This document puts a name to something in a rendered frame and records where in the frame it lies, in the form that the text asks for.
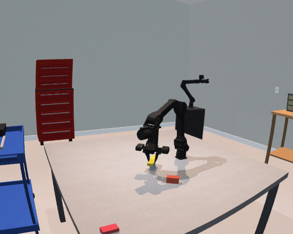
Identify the yellow bar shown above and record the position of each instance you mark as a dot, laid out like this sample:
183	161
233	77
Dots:
151	161

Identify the orange flat bar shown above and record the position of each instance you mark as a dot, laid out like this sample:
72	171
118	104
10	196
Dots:
172	179

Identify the red rectangular block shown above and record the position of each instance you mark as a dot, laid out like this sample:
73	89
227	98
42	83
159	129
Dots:
109	229

